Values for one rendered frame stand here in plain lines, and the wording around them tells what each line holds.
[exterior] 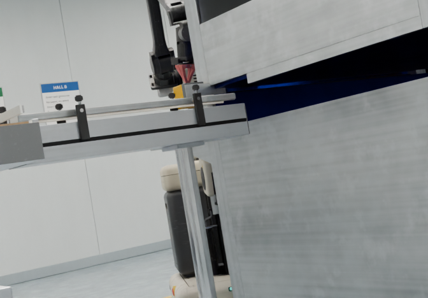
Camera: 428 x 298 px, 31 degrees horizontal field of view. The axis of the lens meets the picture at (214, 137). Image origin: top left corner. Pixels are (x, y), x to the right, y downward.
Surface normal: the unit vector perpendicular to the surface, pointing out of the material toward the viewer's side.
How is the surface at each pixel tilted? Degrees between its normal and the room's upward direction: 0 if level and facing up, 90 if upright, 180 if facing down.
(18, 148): 90
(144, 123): 90
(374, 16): 90
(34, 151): 90
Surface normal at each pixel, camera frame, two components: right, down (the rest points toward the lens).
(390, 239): -0.82, 0.11
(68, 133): 0.55, -0.13
